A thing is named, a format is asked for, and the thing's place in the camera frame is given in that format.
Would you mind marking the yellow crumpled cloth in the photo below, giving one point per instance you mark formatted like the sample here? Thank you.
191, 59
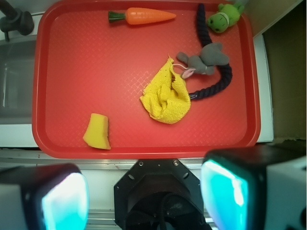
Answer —
166, 98

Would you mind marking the metal sink basin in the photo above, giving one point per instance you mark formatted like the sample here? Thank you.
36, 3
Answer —
16, 82

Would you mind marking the orange toy carrot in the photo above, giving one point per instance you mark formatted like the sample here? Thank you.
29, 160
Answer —
138, 16

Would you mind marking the green plush frog toy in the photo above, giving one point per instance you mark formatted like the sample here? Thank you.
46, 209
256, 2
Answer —
227, 16

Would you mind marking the yellow sponge wedge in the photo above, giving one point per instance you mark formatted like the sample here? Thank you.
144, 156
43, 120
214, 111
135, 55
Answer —
96, 135

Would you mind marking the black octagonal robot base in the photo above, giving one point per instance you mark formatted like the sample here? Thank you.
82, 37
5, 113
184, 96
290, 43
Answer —
159, 195

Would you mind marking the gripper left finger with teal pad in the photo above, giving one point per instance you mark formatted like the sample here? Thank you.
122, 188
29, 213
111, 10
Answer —
50, 197

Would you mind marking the dark purple rope toy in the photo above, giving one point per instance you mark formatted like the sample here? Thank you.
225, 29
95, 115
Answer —
225, 70

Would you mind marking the red plastic tray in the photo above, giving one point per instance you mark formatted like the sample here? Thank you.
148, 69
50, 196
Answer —
85, 65

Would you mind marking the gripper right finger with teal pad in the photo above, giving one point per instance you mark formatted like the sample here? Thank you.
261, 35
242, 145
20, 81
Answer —
263, 187

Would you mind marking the grey plush mouse toy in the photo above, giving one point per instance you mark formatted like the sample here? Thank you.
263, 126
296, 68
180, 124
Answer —
210, 56

